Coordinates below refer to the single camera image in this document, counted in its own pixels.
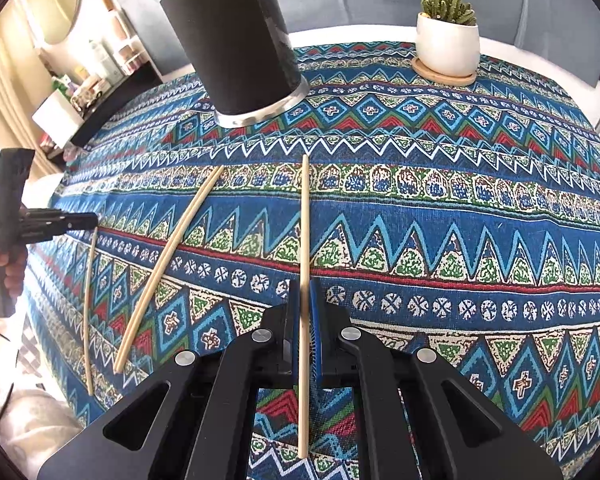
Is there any wooden chopstick eight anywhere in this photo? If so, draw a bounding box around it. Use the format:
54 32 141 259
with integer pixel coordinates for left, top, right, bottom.
82 226 98 396

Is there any wooden chopstick seven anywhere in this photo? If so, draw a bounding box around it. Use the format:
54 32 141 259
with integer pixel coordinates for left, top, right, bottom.
112 164 225 375

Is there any wooden chopstick six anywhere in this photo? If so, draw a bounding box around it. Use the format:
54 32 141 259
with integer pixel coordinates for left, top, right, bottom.
298 154 310 460

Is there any person's left hand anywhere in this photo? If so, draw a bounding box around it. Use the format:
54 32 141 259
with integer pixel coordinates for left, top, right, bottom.
0 246 29 309

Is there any white box on shelf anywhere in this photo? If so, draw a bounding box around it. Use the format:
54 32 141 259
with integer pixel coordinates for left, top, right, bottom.
32 89 83 144

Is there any beige curtain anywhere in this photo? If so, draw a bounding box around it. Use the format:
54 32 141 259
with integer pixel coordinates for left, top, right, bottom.
0 0 59 180

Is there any patterned blue tablecloth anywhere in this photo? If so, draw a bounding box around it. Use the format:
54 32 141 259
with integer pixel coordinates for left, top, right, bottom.
24 42 600 478

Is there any black cylindrical utensil holder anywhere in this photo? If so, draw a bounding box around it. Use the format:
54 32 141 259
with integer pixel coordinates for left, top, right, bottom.
160 0 310 129

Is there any wooden plant saucer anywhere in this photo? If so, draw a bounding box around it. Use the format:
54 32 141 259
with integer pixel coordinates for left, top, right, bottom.
411 56 477 87

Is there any small cactus white pot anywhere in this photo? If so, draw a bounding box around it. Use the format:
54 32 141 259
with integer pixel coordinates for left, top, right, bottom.
416 0 480 78

